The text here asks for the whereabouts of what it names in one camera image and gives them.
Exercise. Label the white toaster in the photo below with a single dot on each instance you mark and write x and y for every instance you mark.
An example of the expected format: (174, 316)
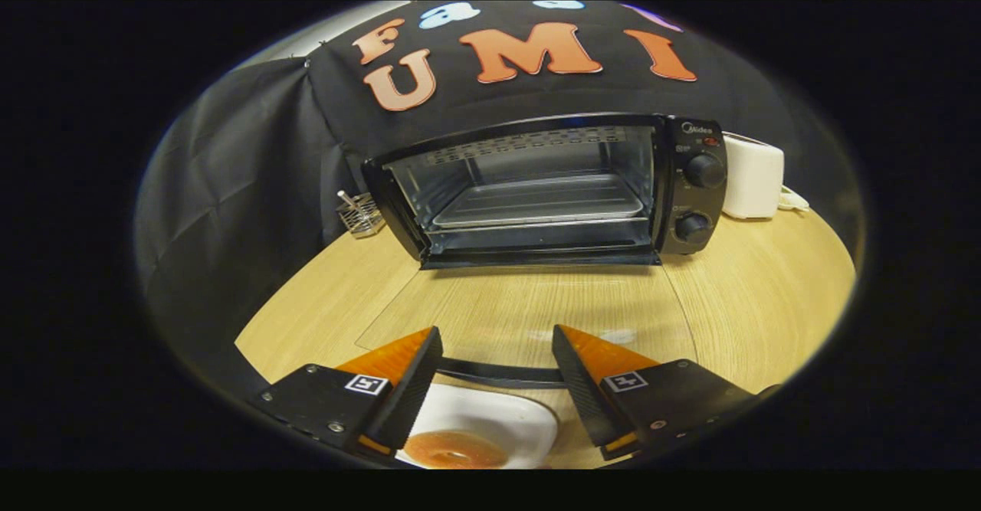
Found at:
(752, 178)

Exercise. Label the black toaster oven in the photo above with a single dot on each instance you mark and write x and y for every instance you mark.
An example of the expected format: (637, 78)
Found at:
(693, 197)

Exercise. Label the glazed brown doughnut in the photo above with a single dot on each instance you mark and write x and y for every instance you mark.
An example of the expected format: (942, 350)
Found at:
(452, 450)

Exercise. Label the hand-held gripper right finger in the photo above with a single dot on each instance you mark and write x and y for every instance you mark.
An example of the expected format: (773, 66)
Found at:
(579, 388)

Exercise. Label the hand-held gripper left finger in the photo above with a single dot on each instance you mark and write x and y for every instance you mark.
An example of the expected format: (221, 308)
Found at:
(414, 388)

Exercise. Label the white plate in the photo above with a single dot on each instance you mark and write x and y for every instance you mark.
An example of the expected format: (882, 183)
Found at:
(506, 419)

